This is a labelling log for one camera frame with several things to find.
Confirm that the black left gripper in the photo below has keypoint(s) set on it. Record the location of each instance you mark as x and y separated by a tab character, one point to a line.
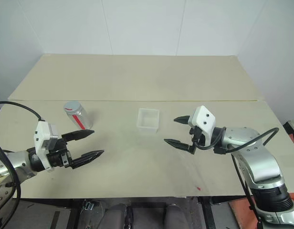
56	158

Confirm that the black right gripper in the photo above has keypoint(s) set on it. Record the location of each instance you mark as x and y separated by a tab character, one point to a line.
201	140

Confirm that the clear jar with red label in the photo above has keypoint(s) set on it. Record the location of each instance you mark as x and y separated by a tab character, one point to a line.
83	119

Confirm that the grey ribbed plastic jar lid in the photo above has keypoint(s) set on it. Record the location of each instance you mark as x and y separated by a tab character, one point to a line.
71	106

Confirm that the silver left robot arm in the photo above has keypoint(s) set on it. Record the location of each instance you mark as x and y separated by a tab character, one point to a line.
18	161

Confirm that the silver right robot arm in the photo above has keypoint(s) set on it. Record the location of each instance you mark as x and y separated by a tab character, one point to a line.
261	164

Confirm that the translucent white square container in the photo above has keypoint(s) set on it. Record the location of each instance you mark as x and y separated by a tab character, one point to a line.
148	121

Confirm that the small silver blue clamp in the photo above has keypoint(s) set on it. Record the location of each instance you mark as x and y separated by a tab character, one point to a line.
87	205

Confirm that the dark grey rounded shape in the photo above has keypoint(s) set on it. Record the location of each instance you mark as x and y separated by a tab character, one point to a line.
175	217

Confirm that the orange floor mat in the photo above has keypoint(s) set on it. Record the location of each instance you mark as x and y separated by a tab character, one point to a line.
240	214

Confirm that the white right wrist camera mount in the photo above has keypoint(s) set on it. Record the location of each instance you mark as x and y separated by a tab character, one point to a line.
204	117

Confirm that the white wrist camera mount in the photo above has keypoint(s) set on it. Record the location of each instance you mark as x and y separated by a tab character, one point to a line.
40	133
204	117

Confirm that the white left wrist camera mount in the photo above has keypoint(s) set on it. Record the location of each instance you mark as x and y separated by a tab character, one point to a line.
40	133

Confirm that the black table frame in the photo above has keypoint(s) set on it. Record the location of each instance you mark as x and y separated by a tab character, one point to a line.
206	212

